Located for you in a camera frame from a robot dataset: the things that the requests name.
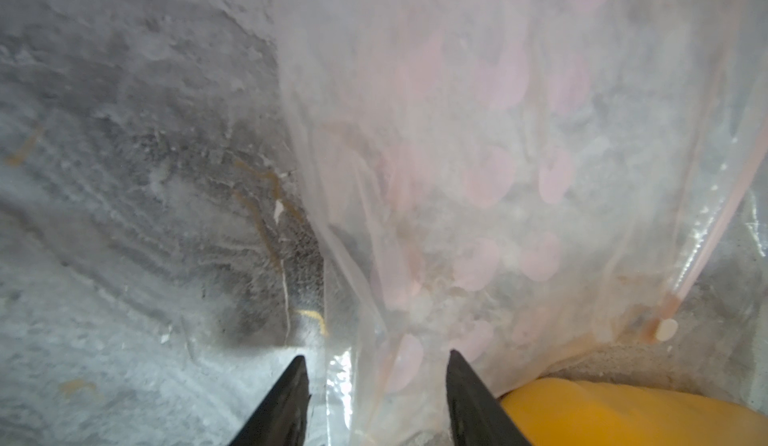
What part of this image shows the yellow plastic tray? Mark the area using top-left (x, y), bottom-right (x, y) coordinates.
top-left (501, 378), bottom-right (767, 445)

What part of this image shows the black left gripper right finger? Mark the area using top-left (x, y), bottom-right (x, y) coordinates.
top-left (445, 349), bottom-right (531, 446)

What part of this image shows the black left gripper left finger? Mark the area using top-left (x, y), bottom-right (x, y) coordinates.
top-left (229, 355), bottom-right (311, 446)

